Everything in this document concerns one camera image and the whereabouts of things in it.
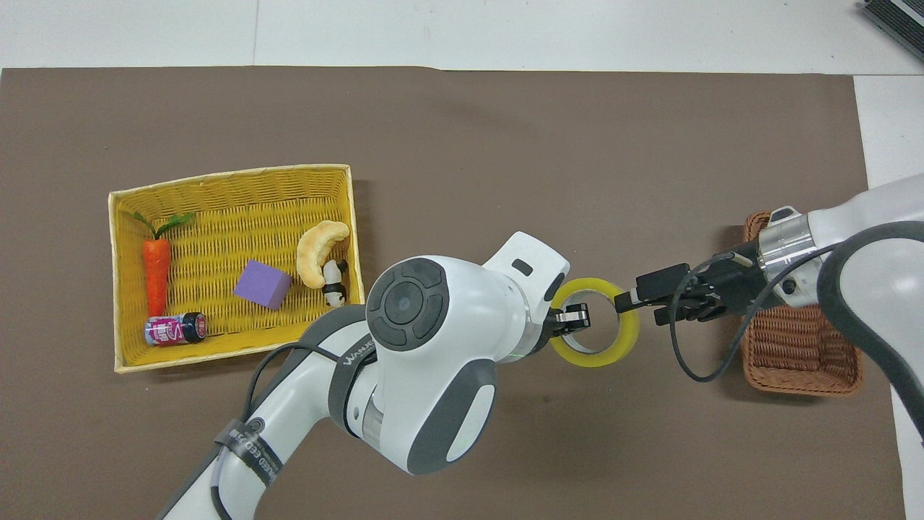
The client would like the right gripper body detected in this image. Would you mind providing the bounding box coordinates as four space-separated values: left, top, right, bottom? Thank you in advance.
711 242 785 316

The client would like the yellow tape roll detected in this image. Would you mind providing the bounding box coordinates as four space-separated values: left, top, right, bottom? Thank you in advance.
550 277 640 368

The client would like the brown wicker basket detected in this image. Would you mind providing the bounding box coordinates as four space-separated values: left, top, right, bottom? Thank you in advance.
741 211 863 397

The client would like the yellow wicker basket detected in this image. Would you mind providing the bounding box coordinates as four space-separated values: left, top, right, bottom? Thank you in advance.
108 164 365 374

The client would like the small panda figure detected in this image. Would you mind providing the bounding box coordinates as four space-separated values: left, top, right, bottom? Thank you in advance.
321 259 349 308

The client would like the toy croissant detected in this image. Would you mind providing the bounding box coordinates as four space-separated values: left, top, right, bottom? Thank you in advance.
296 220 351 290

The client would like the purple foam cube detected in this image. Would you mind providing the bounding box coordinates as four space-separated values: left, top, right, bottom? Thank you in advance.
232 260 294 311

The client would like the small pink can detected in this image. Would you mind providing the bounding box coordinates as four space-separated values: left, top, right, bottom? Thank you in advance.
144 312 209 348

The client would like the orange toy carrot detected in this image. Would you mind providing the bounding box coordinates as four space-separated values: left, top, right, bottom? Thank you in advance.
123 211 196 319

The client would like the black cable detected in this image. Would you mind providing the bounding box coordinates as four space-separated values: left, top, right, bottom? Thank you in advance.
668 242 842 384
245 342 380 423

